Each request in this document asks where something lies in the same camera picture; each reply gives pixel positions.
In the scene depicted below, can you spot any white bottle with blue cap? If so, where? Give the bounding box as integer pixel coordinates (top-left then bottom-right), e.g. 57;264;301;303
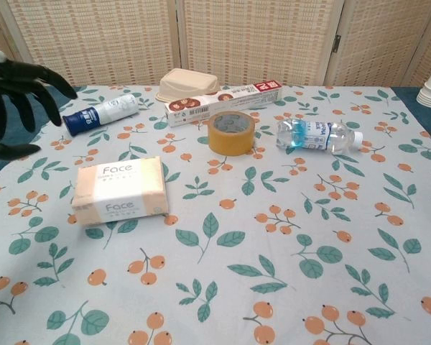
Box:
62;95;140;137

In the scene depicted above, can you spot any beige lidded food container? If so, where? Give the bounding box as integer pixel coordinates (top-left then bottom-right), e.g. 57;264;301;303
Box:
154;68;221;104

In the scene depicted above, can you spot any floral tablecloth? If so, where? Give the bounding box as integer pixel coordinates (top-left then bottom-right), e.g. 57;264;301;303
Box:
0;85;431;345

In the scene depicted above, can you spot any woven folding screen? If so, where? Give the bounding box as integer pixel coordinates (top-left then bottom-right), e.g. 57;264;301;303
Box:
0;0;431;88

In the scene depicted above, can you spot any clear plastic water bottle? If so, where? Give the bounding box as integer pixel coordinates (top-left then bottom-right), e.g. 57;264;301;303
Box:
275;119;363;155

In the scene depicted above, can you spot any brown packing tape roll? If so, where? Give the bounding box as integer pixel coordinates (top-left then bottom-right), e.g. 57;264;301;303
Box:
207;111;256;157

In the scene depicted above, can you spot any long white red wrap box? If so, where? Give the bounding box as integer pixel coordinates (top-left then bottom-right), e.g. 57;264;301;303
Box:
164;80;283;128

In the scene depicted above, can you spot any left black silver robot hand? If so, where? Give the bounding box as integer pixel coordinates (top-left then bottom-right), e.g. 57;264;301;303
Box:
0;46;78;160

